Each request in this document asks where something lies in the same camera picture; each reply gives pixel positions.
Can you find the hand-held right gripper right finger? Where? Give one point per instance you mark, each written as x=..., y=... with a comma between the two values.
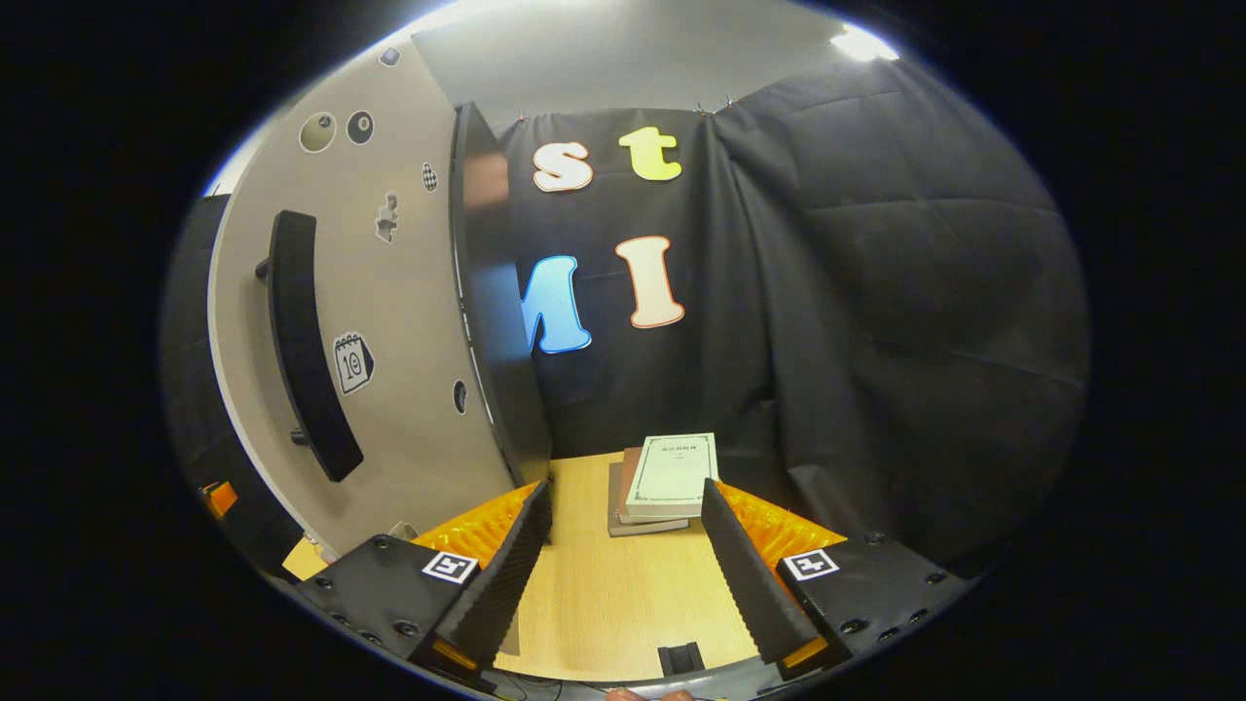
x=750, y=584

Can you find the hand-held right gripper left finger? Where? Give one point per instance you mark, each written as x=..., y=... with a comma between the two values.
x=506, y=579

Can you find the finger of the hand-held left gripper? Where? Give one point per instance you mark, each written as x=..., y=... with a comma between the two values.
x=221, y=498

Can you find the grey cabinet door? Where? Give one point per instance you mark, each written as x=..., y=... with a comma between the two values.
x=409, y=321

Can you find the pale green book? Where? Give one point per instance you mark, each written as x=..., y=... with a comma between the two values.
x=672, y=477

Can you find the brown book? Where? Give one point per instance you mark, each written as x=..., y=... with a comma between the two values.
x=630, y=477

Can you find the black backdrop cloth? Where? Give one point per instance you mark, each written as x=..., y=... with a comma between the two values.
x=876, y=292

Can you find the ceiling light panel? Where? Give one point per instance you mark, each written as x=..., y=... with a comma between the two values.
x=861, y=44

